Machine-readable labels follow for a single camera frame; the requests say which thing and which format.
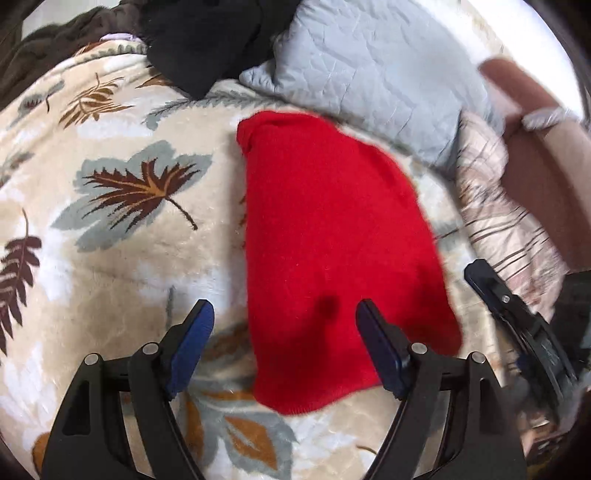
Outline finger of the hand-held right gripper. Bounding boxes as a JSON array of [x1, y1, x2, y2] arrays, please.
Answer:
[[464, 258, 550, 342]]

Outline pink striped pillow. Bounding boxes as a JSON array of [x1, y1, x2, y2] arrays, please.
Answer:
[[455, 111, 571, 324]]

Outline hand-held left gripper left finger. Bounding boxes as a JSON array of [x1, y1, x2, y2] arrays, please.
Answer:
[[41, 299, 215, 480]]

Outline red knitted garment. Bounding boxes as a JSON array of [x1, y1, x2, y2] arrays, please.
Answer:
[[235, 111, 464, 416]]

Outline dark brown fuzzy blanket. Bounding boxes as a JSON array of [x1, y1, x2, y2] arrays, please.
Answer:
[[0, 4, 148, 109]]

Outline person's arm with bracelet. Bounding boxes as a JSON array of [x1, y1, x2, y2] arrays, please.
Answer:
[[478, 56, 591, 274]]

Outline leaf print blanket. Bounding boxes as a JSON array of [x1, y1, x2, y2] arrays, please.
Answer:
[[0, 39, 522, 480]]

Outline small white cloth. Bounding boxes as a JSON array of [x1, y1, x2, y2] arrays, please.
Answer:
[[521, 106, 581, 132]]

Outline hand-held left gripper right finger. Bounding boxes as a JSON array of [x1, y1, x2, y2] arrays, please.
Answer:
[[355, 299, 528, 480]]

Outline lilac cloth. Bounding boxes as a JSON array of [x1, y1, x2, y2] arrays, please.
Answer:
[[98, 31, 146, 47]]

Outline grey quilted pillow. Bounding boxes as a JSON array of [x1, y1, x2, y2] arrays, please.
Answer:
[[239, 0, 506, 169]]

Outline black cloth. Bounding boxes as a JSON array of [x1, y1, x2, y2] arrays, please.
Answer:
[[139, 0, 301, 100]]

